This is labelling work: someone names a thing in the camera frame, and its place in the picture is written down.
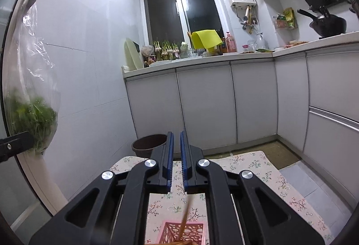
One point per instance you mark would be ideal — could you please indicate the wall rack with packets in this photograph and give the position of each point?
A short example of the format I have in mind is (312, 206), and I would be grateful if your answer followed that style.
(286, 19)

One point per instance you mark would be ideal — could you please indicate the white framed window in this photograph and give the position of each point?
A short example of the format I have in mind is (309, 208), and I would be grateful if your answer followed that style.
(162, 9)

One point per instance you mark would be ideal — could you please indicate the plate of food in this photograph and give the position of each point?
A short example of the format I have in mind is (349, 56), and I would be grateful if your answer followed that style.
(294, 43)

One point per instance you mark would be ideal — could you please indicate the pink perforated utensil basket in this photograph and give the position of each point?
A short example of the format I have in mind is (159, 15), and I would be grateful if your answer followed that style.
(196, 229)

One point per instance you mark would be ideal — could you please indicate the pink bottle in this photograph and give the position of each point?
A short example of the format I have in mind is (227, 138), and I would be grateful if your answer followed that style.
(230, 43)

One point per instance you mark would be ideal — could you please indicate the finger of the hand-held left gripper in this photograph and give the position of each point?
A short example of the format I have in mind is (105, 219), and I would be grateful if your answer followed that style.
(16, 144)

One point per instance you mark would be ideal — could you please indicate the row of sprouting garlic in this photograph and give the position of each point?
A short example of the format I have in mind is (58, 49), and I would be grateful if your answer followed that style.
(165, 50)

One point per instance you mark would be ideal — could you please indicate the glass jar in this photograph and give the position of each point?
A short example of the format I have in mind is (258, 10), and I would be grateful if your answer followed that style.
(260, 43)

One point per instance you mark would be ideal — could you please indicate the plastic bag of greens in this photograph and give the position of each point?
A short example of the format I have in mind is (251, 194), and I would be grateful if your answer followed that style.
(33, 116)

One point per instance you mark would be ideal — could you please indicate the brown trash bin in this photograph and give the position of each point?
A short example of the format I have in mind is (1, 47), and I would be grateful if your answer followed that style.
(148, 144)

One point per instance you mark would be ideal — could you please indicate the yellow cloth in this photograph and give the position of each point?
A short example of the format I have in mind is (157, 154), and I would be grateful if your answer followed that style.
(204, 39)

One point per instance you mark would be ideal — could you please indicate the floral tablecloth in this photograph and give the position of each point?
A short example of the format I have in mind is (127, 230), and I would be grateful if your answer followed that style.
(252, 175)

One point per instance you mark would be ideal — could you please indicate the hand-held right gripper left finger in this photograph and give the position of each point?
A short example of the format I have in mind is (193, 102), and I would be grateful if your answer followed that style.
(170, 155)

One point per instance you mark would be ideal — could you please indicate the white lower cabinets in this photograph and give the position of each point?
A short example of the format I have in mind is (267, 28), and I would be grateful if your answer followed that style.
(204, 99)

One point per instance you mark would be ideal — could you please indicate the pale cutting board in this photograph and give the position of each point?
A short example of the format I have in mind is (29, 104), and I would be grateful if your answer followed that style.
(131, 54)

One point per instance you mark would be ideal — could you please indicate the black wok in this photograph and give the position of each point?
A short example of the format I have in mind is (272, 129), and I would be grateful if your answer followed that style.
(328, 24)

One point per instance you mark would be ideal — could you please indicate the crumpled plastic bag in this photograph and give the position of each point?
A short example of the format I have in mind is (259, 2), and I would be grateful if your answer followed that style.
(147, 50)

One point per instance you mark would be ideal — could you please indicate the single wooden chopstick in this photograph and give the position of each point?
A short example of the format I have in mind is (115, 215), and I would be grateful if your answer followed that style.
(185, 219)

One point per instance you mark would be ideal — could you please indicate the white plate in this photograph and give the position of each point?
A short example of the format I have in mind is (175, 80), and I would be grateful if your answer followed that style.
(161, 62)

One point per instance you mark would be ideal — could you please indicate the kitchen countertop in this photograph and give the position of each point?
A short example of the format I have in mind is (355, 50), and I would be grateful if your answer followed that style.
(322, 42)

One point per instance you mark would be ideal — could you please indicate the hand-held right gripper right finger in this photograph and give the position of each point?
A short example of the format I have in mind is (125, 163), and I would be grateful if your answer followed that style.
(183, 155)

